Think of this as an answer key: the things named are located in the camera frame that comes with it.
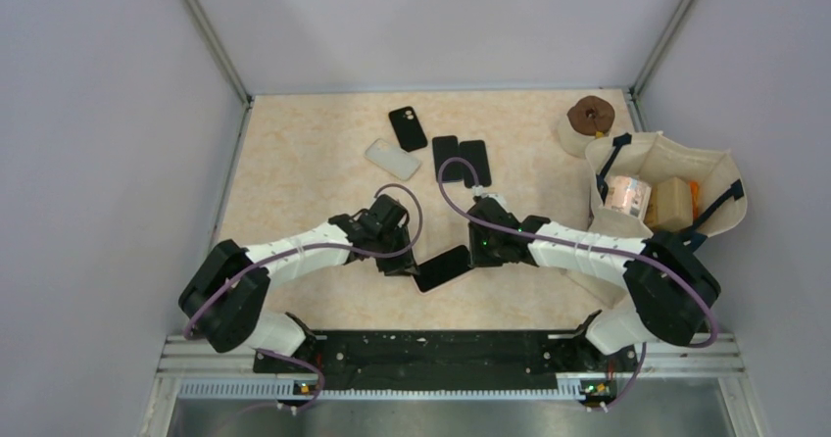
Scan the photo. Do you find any white-edged black phone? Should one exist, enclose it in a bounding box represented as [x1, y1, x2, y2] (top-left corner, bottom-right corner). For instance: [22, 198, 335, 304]
[418, 245, 471, 276]

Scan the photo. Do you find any white translucent phone case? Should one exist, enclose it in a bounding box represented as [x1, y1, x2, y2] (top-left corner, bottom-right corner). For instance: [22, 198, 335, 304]
[364, 138, 421, 181]

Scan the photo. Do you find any pink phone case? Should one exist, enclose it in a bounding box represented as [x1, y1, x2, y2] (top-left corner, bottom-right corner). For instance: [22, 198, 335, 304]
[413, 271, 470, 295]

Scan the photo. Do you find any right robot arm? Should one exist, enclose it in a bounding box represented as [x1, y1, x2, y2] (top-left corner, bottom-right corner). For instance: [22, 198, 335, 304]
[463, 196, 721, 370]

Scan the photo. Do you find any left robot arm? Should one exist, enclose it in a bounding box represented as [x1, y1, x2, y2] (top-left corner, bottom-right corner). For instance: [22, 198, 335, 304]
[178, 194, 412, 372]

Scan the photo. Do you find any black phone case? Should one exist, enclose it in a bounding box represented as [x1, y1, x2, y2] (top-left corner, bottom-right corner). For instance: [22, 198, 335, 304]
[388, 106, 427, 152]

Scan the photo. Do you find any blue-edged black phone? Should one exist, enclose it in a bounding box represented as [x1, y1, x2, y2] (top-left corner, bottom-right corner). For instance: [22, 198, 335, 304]
[431, 135, 464, 182]

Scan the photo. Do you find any pink patterned roll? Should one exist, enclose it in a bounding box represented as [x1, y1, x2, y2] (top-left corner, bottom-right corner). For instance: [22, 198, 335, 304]
[604, 175, 652, 221]

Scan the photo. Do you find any brown-topped paper roll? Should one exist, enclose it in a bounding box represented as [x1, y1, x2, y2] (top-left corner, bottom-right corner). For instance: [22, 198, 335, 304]
[556, 95, 615, 158]

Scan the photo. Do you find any brown cardboard box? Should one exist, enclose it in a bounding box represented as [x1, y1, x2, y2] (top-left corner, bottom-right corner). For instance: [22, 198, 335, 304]
[644, 177, 693, 232]

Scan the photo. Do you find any cream canvas tote bag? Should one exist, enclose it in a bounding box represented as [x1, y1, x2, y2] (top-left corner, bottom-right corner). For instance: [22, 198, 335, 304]
[565, 130, 749, 309]

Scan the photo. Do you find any orange item in bag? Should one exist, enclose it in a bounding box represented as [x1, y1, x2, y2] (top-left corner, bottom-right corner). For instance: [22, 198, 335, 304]
[688, 180, 700, 220]

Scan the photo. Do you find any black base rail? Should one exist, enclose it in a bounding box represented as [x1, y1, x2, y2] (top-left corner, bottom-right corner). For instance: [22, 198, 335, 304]
[251, 329, 641, 393]

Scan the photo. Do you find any aluminium frame rail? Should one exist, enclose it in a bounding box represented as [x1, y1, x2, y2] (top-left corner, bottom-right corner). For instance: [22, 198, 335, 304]
[140, 330, 768, 436]

